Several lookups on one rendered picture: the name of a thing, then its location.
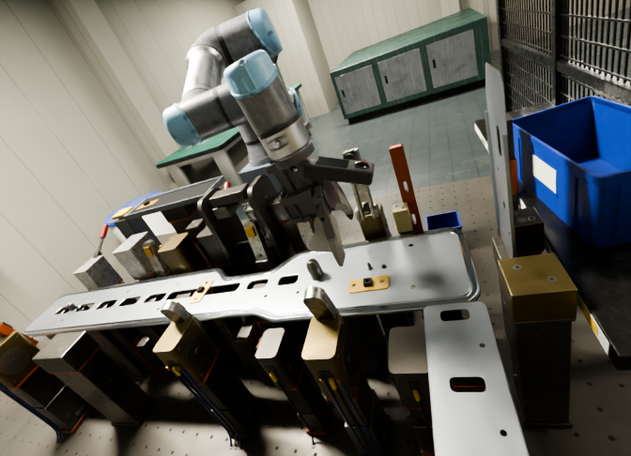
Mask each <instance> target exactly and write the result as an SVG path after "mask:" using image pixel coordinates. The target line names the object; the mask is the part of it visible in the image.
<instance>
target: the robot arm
mask: <svg viewBox="0 0 631 456"><path fill-rule="evenodd" d="M282 50H283V46H282V43H281V41H280V39H279V37H278V35H277V32H276V30H275V28H274V26H273V24H272V22H271V20H270V18H269V15H268V13H267V12H266V11H265V10H264V9H263V8H257V9H254V10H248V11H247V12H246V13H244V14H242V15H240V16H238V17H236V18H234V19H231V20H229V21H227V22H225V23H221V24H219V25H217V26H214V27H211V28H209V30H207V31H206V32H205V33H203V34H202V35H201V36H200V37H199V38H198V39H197V40H196V41H195V43H194V44H193V45H192V47H191V48H190V49H189V52H188V54H187V57H186V69H187V71H188V74H187V78H186V83H185V86H184V91H183V95H182V99H181V102H180V103H174V105H173V106H171V107H169V108H167V109H165V110H164V111H163V114H162V117H163V121H164V124H165V126H166V128H167V130H168V132H169V133H170V135H171V136H172V138H173V139H174V140H175V141H176V142H177V143H178V144H179V145H181V146H190V145H192V144H197V143H202V142H203V141H205V140H206V139H208V138H211V137H213V136H216V135H218V134H220V133H223V132H225V131H228V130H230V129H233V128H236V127H238V129H239V132H240V134H241V136H242V138H243V140H244V143H245V144H246V146H247V149H248V156H249V162H250V163H251V165H252V166H253V167H256V166H261V165H264V164H267V163H269V165H268V166H266V167H265V169H266V170H267V172H268V174H269V175H270V174H274V175H275V176H276V178H277V180H278V182H279V183H280V185H281V187H282V188H281V190H280V192H279V194H280V197H281V200H280V201H279V202H280V204H281V206H282V207H283V209H284V211H285V213H286V215H287V216H288V217H289V219H290V220H291V222H292V224H293V225H294V224H297V223H300V222H303V223H305V222H308V221H311V220H313V219H314V217H316V216H318V217H316V218H315V220H314V227H315V233H314V234H313V235H312V236H311V237H310V238H309V239H308V241H307V247H308V249H309V250H310V251H328V252H332V254H333V257H334V259H335V260H336V262H337V264H338V266H343V265H344V261H345V257H346V253H345V251H344V248H343V244H342V239H341V237H340V235H339V231H338V224H337V221H336V218H335V217H334V216H333V215H332V214H331V212H332V211H336V210H342V211H343V212H345V214H346V216H347V217H348V218H349V219H350V220H353V216H354V212H353V210H352V208H351V205H350V203H349V201H348V199H347V198H346V195H345V194H344V192H343V190H342V189H341V187H340V185H339V184H338V183H337V182H343V183H351V184H359V185H366V186H370V185H371V184H372V182H373V176H374V168H375V164H374V163H373V162H370V161H361V160H346V159H337V158H329V157H320V156H313V155H311V154H312V153H313V152H314V151H315V148H314V146H313V144H312V142H311V141H310V139H311V137H310V135H309V133H308V131H307V129H306V128H305V126H304V124H303V122H302V120H301V118H300V117H301V107H300V100H299V98H298V95H297V93H296V91H295V89H294V88H288V87H287V86H285V82H284V79H283V76H282V73H281V71H280V69H279V66H278V64H277V60H278V56H279V53H280V52H281V51H282ZM223 77H224V78H225V80H226V83H225V84H222V79H223ZM281 193H282V194H281ZM281 195H282V196H281ZM288 212H289V213H288ZM291 217H292V218H291Z"/></svg>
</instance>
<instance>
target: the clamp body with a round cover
mask: <svg viewBox="0 0 631 456"><path fill-rule="evenodd" d="M158 253H159V254H160V256H161V257H162V259H163V260H164V262H165V263H166V264H167V265H168V266H169V267H170V269H171V270H172V271H173V273H174V274H175V275H177V274H183V273H189V272H194V271H201V270H207V269H211V267H210V266H209V264H208V259H206V257H205V256H204V254H203V253H202V252H201V251H200V249H199V248H198V246H197V245H195V243H194V242H193V241H192V239H191V237H190V236H189V234H188V233H183V234H178V235H174V236H171V237H170V239H169V240H168V241H167V242H166V243H165V244H164V245H163V246H162V247H161V248H160V249H159V250H158Z"/></svg>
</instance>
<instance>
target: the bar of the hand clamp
mask: <svg viewBox="0 0 631 456"><path fill-rule="evenodd" d="M342 156H343V159H346V160H362V159H361V155H360V152H359V148H354V149H350V150H347V151H344V152H343V154H342ZM350 184H351V183H350ZM351 187H352V190H353V193H354V197H355V200H356V203H357V207H358V209H359V212H360V216H361V219H362V221H363V220H364V214H363V212H362V211H363V207H362V203H365V202H368V204H369V207H370V210H371V214H372V217H373V219H375V218H376V215H375V212H374V203H373V199H372V195H371V192H370V189H369V186H366V185H359V184H351Z"/></svg>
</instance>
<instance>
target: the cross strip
mask: <svg viewBox="0 0 631 456"><path fill-rule="evenodd" d="M455 310H468V311H469V319H467V320H454V321H442V320H441V318H440V313H441V312H444V311H455ZM423 320H424V332H425V344H426V355H427V367H428V379H429V390H430V402H431V413H432V425H433V436H434V448H435V456H530V455H529V453H528V449H527V446H526V442H525V439H524V436H523V433H522V430H521V426H520V423H519V419H518V416H517V412H516V407H515V404H514V400H513V397H512V393H511V390H510V387H509V384H508V380H507V377H506V373H505V370H504V367H503V364H502V360H501V357H500V351H499V347H498V345H497V341H496V338H495V334H494V331H493V328H492V325H491V322H490V318H489V315H488V311H487V308H486V305H485V304H484V303H483V302H480V301H475V302H465V303H454V304H443V305H433V306H427V307H425V308H424V309H423ZM480 343H483V344H484V345H485V347H480ZM452 377H481V378H483V379H484V380H485V386H486V390H485V391H484V392H453V391H452V390H451V388H450V379H451V378H452ZM500 430H505V431H506V432H507V436H502V435H500Z"/></svg>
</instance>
